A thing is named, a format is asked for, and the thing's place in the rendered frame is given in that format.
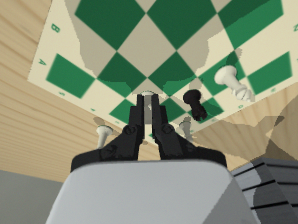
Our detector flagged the black rook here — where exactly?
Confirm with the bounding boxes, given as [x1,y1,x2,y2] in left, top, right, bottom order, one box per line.
[183,89,208,121]

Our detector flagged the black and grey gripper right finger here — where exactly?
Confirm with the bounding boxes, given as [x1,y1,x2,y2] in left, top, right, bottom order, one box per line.
[151,94,227,168]

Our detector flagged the green and cream chessboard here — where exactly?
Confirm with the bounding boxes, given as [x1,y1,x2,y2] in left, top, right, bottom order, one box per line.
[27,0,298,137]

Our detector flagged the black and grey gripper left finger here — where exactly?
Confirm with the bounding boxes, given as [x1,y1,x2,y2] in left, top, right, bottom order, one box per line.
[70,94,145,173]

